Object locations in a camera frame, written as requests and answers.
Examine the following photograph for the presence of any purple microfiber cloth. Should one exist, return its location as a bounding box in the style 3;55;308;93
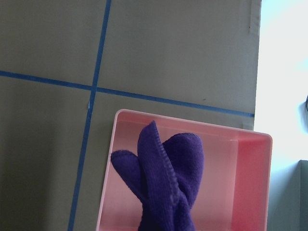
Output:
111;121;204;231

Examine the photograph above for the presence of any pink plastic bin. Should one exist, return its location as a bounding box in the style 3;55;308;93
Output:
96;109;272;231

